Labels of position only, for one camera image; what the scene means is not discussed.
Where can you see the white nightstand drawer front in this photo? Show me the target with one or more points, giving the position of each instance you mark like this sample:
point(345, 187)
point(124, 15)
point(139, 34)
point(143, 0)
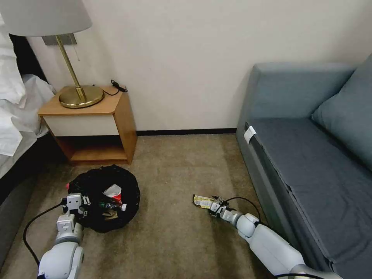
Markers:
point(81, 125)

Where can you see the dark bed headboard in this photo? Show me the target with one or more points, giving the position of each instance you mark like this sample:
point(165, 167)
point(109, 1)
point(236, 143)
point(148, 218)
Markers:
point(29, 58)

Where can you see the black trash bin with bag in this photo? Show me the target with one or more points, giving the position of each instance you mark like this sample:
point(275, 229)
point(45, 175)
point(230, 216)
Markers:
point(128, 186)

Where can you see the black baseboard strip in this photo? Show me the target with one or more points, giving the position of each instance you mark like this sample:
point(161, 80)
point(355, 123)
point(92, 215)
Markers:
point(186, 133)

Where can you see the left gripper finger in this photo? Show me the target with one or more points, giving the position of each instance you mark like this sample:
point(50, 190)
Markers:
point(69, 189)
point(85, 201)

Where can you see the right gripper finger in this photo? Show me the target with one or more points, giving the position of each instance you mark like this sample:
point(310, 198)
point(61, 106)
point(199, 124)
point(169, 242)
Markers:
point(210, 211)
point(219, 199)

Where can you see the grey wall switch plate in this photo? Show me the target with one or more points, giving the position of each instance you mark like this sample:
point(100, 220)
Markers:
point(49, 40)

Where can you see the grey-blue sofa pillow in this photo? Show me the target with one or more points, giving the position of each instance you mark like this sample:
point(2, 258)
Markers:
point(345, 128)

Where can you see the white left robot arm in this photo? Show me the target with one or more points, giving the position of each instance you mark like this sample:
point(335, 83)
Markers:
point(58, 258)

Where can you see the grey-blue sofa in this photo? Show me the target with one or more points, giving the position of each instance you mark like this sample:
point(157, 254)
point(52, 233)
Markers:
point(305, 162)

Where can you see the grey bed base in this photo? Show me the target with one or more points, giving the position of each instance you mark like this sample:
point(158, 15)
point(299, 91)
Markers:
point(13, 209)

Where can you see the wooden nightstand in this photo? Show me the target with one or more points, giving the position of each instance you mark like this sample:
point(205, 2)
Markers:
point(125, 125)

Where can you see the white bed duvet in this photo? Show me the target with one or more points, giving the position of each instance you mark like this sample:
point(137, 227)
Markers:
point(14, 96)

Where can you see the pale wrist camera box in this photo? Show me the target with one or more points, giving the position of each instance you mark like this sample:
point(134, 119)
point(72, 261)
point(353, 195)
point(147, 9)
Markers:
point(73, 202)
point(215, 207)

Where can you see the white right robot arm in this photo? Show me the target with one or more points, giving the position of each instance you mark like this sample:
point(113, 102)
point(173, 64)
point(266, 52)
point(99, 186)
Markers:
point(267, 241)

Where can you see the brass table lamp grey shade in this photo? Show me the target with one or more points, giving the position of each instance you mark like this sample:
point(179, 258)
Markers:
point(81, 97)

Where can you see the brown crumpled paper scrap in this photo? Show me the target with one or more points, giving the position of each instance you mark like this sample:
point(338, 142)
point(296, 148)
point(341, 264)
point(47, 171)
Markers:
point(111, 215)

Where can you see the yellow snack wrapper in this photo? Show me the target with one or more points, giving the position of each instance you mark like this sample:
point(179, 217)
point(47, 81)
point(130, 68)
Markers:
point(202, 200)

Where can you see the white sofa tag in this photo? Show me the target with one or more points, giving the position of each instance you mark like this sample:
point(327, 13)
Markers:
point(250, 134)

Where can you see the white and red wrapper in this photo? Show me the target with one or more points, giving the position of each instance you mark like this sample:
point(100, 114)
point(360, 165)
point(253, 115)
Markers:
point(112, 192)

